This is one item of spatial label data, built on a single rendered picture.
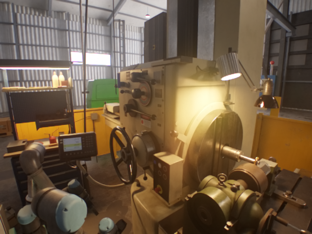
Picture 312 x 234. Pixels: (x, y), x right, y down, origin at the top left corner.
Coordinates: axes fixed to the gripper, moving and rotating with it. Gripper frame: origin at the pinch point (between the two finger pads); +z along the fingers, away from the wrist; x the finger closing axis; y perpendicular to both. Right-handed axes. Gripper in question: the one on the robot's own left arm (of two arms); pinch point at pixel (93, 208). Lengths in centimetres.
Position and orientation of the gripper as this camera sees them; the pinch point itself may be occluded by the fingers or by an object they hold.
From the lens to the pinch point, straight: 156.4
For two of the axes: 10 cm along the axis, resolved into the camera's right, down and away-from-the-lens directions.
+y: 6.9, -5.1, 5.1
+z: 3.9, 8.6, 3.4
